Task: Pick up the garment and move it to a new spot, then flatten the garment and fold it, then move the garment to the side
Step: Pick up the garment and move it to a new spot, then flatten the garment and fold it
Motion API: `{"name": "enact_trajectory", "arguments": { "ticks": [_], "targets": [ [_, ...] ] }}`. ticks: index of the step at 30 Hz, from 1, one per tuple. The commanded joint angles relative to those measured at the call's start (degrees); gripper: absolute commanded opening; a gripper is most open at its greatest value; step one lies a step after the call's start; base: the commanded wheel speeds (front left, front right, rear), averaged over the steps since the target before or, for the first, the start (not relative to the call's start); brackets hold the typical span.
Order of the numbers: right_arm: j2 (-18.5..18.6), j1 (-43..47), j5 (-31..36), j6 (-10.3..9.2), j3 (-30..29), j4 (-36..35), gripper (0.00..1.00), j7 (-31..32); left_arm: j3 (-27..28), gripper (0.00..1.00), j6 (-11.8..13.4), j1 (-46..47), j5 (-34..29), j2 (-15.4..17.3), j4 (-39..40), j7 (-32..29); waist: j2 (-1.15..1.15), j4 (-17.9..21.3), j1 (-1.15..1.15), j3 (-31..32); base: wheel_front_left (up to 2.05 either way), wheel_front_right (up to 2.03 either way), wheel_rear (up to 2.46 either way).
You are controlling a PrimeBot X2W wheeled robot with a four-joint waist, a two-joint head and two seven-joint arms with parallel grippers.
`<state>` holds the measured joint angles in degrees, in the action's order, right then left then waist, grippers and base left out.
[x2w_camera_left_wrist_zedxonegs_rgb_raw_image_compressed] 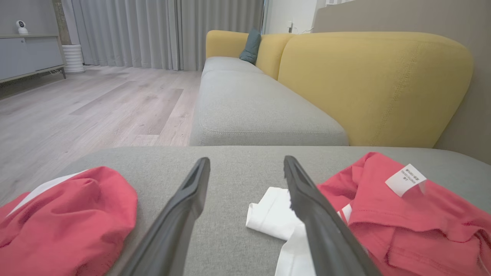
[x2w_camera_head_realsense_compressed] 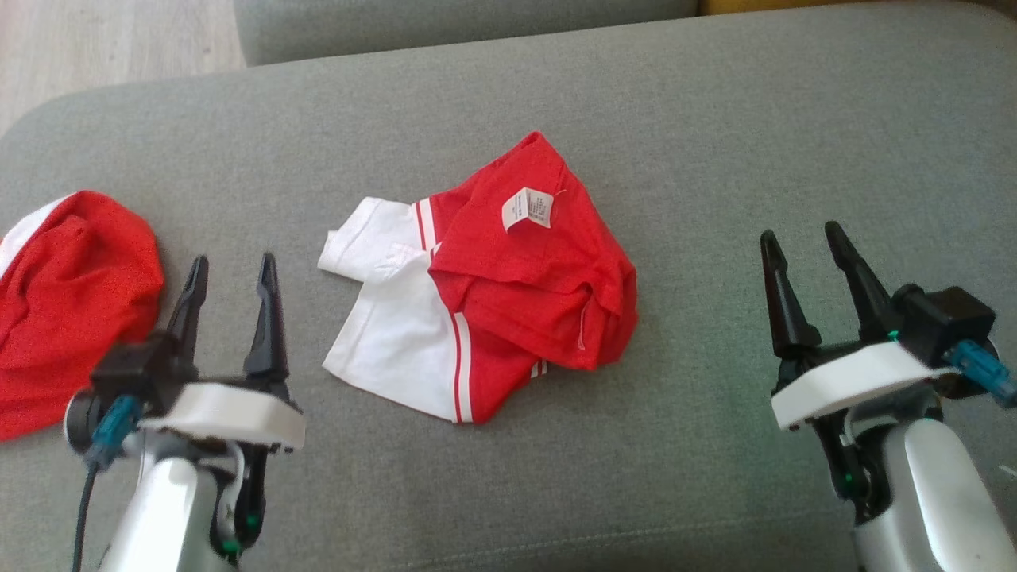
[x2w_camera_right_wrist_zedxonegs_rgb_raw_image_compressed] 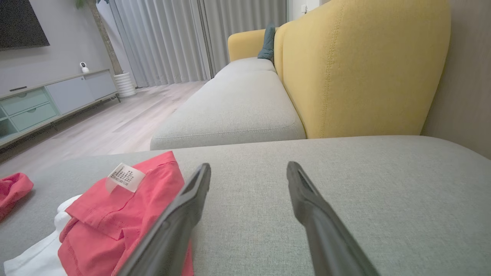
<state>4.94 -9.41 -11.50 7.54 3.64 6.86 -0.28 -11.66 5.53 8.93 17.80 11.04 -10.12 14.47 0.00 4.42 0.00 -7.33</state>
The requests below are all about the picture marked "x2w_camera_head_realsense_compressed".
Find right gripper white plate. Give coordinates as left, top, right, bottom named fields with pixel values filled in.
left=760, top=222, right=959, bottom=431

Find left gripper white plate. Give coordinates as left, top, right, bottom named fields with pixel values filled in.
left=139, top=253, right=307, bottom=454

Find red garment with white band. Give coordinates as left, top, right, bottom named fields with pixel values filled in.
left=0, top=191, right=166, bottom=443

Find red white-sleeved shirt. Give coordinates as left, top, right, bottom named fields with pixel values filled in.
left=318, top=131, right=640, bottom=425

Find grey sofa seat cushion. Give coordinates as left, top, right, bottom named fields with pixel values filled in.
left=0, top=0, right=1017, bottom=572

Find yellow cushion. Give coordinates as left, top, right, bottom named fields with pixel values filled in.
left=698, top=0, right=879, bottom=17

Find grey sofa back cushion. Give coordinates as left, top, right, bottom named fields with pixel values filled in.
left=233, top=0, right=701, bottom=68

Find left camera cable teal plug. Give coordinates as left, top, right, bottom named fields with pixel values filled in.
left=72, top=395, right=144, bottom=572

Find camera cable teal plug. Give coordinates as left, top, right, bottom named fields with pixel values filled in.
left=72, top=395, right=144, bottom=572
left=945, top=340, right=1017, bottom=408

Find right camera cable teal plug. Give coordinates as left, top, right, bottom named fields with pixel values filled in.
left=945, top=340, right=1017, bottom=408

